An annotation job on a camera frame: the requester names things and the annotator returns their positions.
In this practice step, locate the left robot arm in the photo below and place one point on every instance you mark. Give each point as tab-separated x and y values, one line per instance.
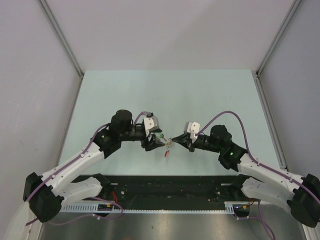
48	192

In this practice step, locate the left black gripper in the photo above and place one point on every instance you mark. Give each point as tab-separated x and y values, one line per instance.
152	144

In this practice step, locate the white slotted cable duct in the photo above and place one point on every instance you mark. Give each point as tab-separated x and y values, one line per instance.
106	208

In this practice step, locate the keys with black green tags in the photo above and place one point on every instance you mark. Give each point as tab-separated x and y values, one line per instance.
160	136

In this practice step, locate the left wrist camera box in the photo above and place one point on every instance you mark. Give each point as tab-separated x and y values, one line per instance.
151	124

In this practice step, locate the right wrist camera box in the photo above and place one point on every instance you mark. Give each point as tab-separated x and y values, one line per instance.
193	129

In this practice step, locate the red handled metal key holder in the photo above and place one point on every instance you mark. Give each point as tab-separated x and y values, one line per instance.
167	151

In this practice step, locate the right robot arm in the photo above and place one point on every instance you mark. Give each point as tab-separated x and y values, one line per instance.
296	194

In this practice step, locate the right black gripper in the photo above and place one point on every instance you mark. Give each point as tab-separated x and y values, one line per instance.
183	139

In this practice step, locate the yellow capped key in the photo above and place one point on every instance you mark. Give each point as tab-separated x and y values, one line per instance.
169	144

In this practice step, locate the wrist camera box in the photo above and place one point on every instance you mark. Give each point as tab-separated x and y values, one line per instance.
193	129
151	124

